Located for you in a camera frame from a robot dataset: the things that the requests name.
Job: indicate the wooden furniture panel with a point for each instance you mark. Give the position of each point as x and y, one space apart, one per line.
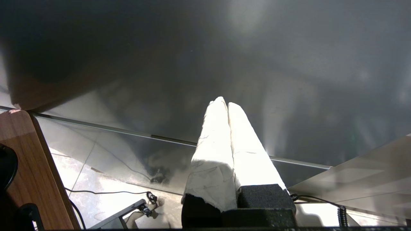
29 166

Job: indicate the grey appliance door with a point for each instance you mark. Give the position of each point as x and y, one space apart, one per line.
192 64

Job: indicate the black metal stand leg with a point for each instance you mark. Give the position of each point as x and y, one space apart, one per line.
118 215

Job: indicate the black round object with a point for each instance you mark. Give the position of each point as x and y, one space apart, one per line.
6 166

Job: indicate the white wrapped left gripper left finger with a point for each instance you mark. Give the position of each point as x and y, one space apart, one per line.
212 166

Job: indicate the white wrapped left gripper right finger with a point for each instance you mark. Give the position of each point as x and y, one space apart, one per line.
253 160

